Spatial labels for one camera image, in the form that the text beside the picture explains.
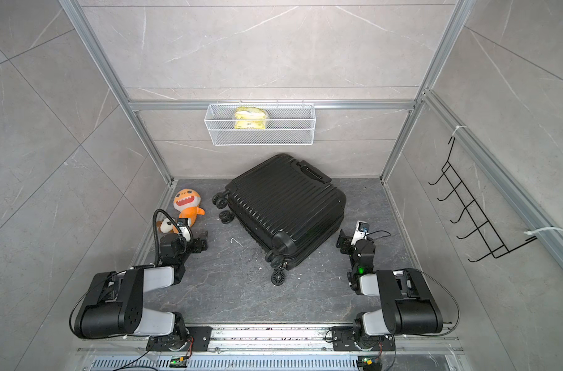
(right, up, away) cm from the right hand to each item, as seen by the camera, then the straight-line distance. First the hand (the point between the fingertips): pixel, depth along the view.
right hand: (353, 231), depth 91 cm
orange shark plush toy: (-72, +12, +10) cm, 73 cm away
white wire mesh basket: (-27, +46, +9) cm, 54 cm away
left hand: (-64, +1, +2) cm, 64 cm away
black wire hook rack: (+29, +1, -30) cm, 42 cm away
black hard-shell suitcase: (-26, +10, -9) cm, 30 cm away
